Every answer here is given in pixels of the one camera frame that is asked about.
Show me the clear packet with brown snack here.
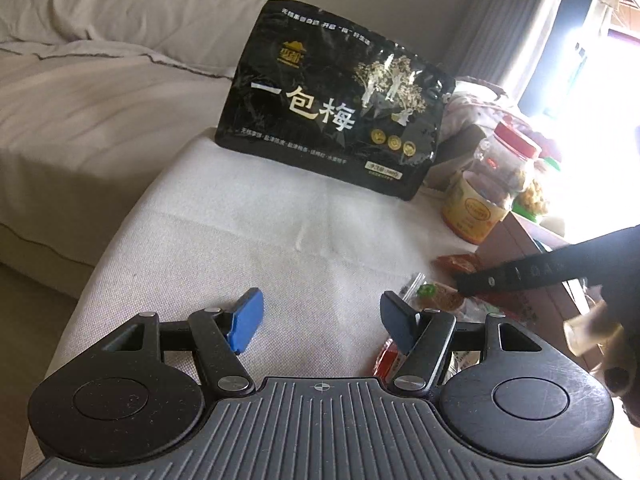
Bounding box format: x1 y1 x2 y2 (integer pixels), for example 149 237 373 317
400 272 481 321

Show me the black snack bag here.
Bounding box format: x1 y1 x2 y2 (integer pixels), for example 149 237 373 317
215 0 457 202

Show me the floral blanket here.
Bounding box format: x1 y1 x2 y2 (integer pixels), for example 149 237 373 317
442 76 551 161

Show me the clear jar with green lid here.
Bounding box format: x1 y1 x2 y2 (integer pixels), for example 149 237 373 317
512 157 563 223

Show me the pale translucent packet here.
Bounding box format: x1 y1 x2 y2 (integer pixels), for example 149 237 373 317
564 304 625 363

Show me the grey curtain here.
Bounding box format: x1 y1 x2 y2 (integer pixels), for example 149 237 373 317
452 0 593 111

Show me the clear jar with red lid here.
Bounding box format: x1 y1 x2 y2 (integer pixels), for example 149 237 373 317
470 121 543 211

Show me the red chip bag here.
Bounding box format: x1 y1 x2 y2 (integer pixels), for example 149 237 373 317
372 294 541 380

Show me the pink cardboard box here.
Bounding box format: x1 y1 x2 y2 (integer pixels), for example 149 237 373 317
475 209 608 356

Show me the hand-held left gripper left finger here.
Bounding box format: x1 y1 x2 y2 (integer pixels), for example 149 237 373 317
101 287 265 395

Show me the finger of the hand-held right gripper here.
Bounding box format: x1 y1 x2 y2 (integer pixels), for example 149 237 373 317
455 225 640 298

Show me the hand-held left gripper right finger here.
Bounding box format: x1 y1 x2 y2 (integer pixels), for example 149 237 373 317
380 290 547 395

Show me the yellow labelled jar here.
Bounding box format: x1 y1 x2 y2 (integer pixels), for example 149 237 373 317
441 170 510 246

